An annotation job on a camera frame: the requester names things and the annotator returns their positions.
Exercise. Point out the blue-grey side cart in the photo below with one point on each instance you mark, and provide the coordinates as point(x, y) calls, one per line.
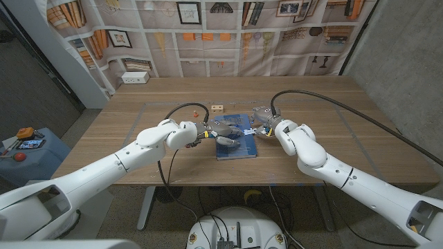
point(38, 159)

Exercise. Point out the black round table foot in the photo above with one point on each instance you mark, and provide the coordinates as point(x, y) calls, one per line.
point(167, 194)

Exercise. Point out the white robot torso rim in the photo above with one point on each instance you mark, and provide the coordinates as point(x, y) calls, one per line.
point(69, 245)

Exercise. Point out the orange emergency stop box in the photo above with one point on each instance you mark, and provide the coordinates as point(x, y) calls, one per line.
point(25, 133)

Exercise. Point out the blue notebook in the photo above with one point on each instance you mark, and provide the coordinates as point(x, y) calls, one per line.
point(247, 148)

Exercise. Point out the black smartphone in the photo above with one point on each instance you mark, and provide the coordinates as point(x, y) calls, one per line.
point(30, 144)

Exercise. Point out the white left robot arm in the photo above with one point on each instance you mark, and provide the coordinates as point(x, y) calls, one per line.
point(90, 176)

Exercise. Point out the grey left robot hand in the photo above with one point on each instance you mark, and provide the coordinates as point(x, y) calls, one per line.
point(221, 128)

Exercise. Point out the white power outlet box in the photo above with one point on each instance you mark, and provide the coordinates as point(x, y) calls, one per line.
point(135, 77)

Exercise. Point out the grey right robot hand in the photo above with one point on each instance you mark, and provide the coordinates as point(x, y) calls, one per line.
point(266, 115)

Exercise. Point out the yellow object under table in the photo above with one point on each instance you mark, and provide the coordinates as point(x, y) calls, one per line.
point(252, 194)

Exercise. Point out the red round button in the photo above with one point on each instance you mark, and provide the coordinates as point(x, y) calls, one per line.
point(19, 157)

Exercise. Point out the white table leg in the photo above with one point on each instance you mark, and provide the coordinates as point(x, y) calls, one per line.
point(145, 207)

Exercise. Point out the wooden block with holes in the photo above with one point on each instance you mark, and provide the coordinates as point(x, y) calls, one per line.
point(217, 109)

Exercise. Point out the grey table leg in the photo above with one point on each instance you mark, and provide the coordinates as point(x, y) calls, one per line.
point(325, 211)

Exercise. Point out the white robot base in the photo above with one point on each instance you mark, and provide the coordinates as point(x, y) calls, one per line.
point(239, 224)

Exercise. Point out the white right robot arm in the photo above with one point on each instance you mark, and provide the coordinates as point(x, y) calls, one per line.
point(346, 173)

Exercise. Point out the black backdrop pole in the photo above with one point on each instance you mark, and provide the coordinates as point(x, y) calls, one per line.
point(352, 52)

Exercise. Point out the printed bookshelf backdrop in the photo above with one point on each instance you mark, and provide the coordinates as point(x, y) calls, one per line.
point(214, 52)

